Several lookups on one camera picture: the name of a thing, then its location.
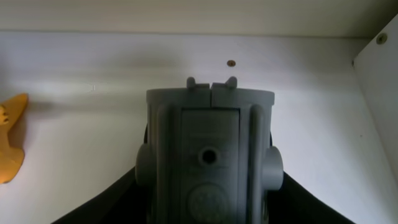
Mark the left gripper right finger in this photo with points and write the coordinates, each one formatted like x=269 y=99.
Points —
x=295 y=208

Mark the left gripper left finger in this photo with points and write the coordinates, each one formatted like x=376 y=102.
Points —
x=118 y=205

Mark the grey and yellow toy truck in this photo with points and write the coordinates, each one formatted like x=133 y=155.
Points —
x=208 y=140

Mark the white shelf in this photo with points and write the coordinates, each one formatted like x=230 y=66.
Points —
x=311 y=109

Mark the yellow rubber duck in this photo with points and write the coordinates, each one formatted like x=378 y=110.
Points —
x=11 y=155

